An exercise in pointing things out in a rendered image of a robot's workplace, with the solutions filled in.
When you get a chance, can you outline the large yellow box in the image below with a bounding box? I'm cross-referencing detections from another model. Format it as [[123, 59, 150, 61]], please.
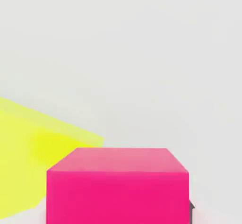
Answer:
[[0, 96, 105, 220]]

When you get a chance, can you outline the small pink cube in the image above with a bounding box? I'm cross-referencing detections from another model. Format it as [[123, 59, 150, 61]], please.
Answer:
[[46, 147, 190, 224]]

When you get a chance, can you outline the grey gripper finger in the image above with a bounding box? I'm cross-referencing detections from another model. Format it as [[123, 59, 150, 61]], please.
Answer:
[[189, 199, 196, 224]]

